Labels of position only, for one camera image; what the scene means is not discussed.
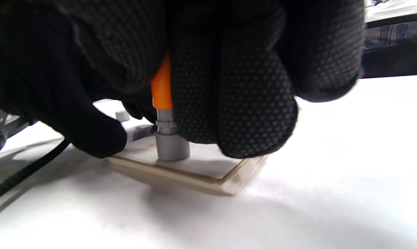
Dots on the person's left hand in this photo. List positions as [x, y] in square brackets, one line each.
[141, 110]

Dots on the person's right hand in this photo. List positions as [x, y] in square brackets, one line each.
[246, 86]

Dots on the small grey stamp cap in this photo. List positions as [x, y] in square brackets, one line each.
[122, 116]

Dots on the orange grey flower pattern stamp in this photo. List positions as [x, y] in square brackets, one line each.
[172, 148]

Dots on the beige spiral notebook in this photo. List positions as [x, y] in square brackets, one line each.
[194, 173]

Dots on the black mesh office chair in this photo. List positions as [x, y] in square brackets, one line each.
[395, 65]

